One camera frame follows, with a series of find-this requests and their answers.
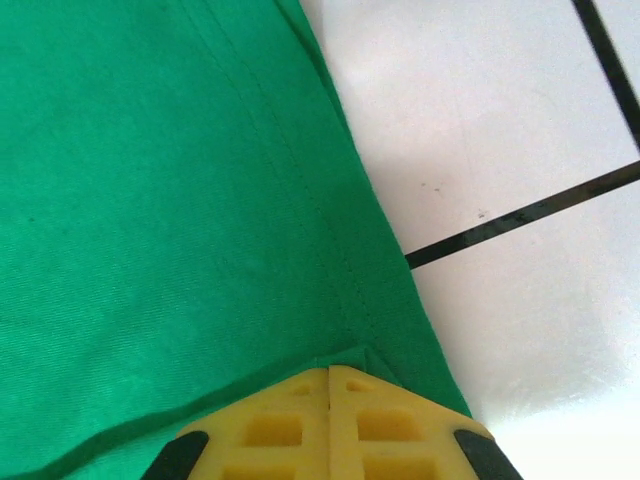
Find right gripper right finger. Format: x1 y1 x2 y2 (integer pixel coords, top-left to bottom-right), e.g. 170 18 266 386
328 364 524 480

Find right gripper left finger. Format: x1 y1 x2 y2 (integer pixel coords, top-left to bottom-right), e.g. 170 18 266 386
144 367 331 480

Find green t-shirt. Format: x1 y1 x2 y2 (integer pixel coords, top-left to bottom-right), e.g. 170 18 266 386
0 0 474 480

